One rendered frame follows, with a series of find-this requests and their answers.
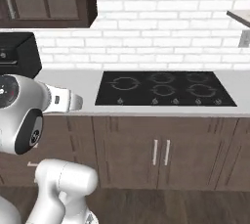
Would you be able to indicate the brown base cupboard front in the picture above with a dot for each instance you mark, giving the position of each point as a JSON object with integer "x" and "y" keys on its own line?
{"x": 78, "y": 140}

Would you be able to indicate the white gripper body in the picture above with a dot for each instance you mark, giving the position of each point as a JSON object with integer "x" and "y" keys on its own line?
{"x": 75, "y": 102}

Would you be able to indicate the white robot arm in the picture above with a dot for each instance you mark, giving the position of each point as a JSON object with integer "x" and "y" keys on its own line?
{"x": 22, "y": 117}

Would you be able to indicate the brown base cupboard door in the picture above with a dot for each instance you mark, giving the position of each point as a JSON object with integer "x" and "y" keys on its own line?
{"x": 127, "y": 153}
{"x": 195, "y": 154}
{"x": 237, "y": 156}

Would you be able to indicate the black hob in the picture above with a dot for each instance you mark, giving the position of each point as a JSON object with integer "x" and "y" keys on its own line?
{"x": 166, "y": 88}

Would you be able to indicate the black microwave oven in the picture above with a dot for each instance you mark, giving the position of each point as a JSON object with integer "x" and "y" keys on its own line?
{"x": 22, "y": 55}

